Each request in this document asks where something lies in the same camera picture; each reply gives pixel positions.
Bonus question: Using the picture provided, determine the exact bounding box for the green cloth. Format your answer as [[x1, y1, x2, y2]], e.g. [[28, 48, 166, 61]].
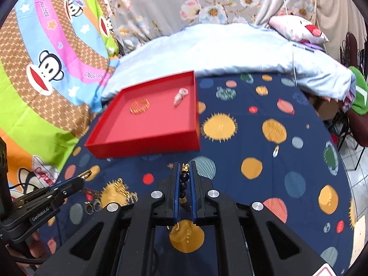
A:
[[348, 66, 368, 115]]

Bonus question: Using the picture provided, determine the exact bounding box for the beige curtain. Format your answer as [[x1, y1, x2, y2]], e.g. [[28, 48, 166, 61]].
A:
[[315, 0, 367, 64]]

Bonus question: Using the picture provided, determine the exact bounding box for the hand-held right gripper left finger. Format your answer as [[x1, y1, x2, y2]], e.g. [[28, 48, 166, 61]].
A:
[[34, 162, 181, 276]]

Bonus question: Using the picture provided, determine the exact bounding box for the black bead bracelet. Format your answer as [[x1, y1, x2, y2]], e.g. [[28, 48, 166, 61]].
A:
[[172, 163, 194, 234]]

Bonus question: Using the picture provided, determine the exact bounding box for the light blue quilt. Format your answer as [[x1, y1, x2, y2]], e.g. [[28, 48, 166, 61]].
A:
[[101, 23, 357, 107]]

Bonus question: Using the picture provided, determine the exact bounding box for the grey floral sheet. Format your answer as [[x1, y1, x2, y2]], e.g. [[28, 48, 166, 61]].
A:
[[99, 0, 342, 56]]

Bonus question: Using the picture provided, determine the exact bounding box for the person's left hand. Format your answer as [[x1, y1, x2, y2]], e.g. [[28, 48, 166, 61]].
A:
[[29, 231, 49, 262]]

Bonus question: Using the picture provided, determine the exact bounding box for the white cable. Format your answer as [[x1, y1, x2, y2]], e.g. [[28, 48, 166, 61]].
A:
[[273, 0, 298, 85]]

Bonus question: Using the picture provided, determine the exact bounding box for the purple cloth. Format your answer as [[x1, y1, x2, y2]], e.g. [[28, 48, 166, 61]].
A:
[[305, 42, 326, 53]]

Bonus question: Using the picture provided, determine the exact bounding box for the pink white plush pillow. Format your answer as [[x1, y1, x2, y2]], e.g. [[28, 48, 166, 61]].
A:
[[269, 15, 330, 44]]

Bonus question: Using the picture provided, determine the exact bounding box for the red tray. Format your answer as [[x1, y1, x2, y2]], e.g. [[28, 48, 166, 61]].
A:
[[84, 70, 202, 159]]

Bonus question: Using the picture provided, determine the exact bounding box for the navy planet printed blanket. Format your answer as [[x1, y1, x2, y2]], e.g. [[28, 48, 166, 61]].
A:
[[37, 73, 358, 276]]

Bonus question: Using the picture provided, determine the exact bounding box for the silver pink bracelet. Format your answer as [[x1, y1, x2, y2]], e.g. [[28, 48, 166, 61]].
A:
[[173, 88, 189, 107]]

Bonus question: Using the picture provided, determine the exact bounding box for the gold bangle bracelet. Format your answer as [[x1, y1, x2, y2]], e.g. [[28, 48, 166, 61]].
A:
[[130, 99, 150, 114]]

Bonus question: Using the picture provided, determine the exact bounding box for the dark red seat chair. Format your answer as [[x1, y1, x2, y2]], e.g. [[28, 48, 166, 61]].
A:
[[328, 103, 368, 173]]

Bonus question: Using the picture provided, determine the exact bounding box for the cardboard box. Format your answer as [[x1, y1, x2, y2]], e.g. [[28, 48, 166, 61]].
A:
[[309, 95, 345, 121]]

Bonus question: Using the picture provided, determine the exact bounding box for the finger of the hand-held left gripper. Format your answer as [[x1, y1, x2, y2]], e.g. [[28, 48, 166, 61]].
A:
[[26, 177, 86, 212], [16, 178, 79, 203]]

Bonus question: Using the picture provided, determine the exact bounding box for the black metal chair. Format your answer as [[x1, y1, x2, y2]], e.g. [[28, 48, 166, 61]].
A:
[[339, 32, 368, 74]]

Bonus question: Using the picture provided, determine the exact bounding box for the beige paper sheet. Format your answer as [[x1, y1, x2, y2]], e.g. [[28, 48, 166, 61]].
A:
[[352, 216, 367, 259]]

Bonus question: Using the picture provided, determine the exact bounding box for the black braided cable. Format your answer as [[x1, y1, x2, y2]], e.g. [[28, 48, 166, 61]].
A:
[[4, 243, 46, 266]]

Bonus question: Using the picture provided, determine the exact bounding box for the colourful monkey printed blanket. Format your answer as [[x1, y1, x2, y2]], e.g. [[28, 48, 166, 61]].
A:
[[0, 0, 121, 196]]

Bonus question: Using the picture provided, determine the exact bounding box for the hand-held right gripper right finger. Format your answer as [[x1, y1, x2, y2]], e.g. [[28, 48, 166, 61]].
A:
[[190, 160, 329, 276]]

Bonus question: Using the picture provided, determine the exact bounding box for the white red card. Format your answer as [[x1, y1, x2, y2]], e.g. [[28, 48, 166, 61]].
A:
[[309, 263, 340, 276]]

